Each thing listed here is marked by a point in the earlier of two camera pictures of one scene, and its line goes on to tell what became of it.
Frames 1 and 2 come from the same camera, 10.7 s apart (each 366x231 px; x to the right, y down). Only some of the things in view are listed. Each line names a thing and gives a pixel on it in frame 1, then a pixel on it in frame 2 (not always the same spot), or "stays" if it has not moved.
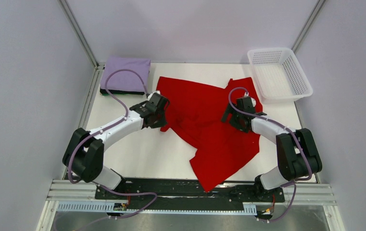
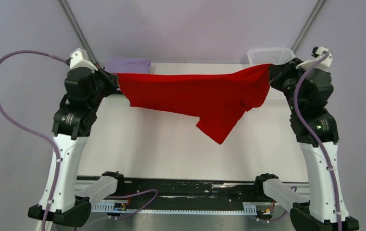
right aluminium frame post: [307, 24] stays
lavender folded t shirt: [123, 80] stays
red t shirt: [194, 115] → [221, 97]
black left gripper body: [160, 121] → [105, 86]
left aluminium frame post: [64, 6] stays
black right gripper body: [235, 120] → [282, 79]
